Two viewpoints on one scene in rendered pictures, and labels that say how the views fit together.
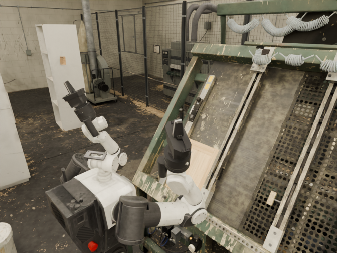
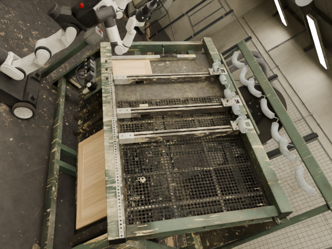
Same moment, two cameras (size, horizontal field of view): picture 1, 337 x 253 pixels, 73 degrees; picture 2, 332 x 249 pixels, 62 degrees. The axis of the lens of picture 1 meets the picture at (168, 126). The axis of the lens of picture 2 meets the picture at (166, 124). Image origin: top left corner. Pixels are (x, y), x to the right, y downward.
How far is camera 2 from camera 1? 158 cm
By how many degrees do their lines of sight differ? 5
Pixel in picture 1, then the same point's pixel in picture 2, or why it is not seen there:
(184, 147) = (148, 8)
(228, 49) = (215, 55)
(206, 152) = (146, 71)
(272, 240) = (123, 110)
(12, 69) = not seen: outside the picture
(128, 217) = (106, 9)
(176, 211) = (117, 35)
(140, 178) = (105, 45)
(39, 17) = not seen: outside the picture
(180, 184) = (132, 22)
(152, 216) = (111, 21)
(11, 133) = not seen: outside the picture
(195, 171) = (132, 70)
